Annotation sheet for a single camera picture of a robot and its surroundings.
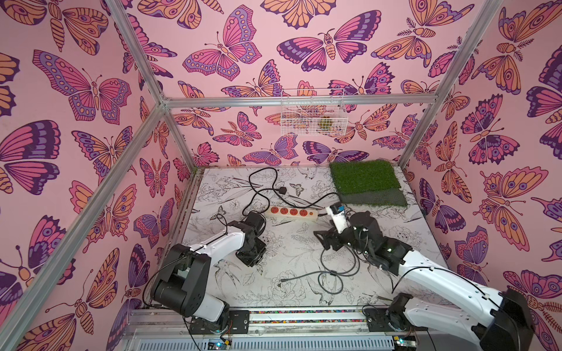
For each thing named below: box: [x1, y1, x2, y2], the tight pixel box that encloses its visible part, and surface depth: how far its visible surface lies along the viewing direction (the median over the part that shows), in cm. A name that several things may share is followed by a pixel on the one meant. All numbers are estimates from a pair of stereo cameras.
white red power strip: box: [264, 205, 319, 221], surface depth 102 cm
